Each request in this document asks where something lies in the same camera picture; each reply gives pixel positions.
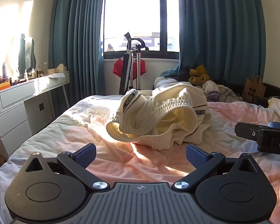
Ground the dark framed window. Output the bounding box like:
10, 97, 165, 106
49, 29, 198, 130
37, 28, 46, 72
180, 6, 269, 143
103, 0, 181, 60

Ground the white garment with purple print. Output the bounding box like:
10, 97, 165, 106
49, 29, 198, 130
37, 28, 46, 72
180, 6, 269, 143
202, 80, 221, 102

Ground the tissue box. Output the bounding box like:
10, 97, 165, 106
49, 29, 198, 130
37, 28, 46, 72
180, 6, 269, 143
48, 63, 68, 75

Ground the light crumpled blanket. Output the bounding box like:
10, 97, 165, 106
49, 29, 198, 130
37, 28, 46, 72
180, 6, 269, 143
154, 76, 189, 91

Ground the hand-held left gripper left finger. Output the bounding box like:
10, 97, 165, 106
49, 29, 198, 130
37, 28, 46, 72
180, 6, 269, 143
19, 143, 110, 192

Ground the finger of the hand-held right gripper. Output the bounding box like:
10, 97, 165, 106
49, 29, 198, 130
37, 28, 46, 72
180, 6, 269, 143
234, 121, 262, 143
268, 121, 280, 132

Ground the brown paper bag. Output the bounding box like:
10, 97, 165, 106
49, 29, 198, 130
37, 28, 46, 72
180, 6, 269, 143
242, 75, 266, 102

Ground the red cloth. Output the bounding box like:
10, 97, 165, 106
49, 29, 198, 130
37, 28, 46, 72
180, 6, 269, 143
113, 58, 146, 77

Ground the arched table mirror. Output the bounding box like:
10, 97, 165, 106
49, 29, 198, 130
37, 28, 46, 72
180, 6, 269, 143
7, 34, 36, 80

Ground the orange box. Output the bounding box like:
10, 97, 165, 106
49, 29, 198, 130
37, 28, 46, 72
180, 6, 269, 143
0, 80, 12, 94

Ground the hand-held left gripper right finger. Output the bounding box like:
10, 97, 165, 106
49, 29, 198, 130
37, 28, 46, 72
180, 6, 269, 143
174, 143, 264, 192

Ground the yellow garment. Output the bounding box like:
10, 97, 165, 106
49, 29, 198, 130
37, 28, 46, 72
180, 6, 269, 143
189, 65, 211, 84

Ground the cream knit garment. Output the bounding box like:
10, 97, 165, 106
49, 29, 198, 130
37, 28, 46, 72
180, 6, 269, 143
106, 82, 213, 150

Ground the teal curtain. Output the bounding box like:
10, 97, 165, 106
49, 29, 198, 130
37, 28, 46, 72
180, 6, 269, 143
49, 0, 106, 98
176, 0, 265, 91

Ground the grey puffer jacket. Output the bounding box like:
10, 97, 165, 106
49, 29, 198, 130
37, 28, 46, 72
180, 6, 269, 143
218, 84, 242, 102

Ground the dark cloth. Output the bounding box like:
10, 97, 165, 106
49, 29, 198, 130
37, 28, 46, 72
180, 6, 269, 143
177, 65, 196, 82

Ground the white dressing table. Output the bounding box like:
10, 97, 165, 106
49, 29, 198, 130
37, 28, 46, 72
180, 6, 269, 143
0, 71, 70, 159

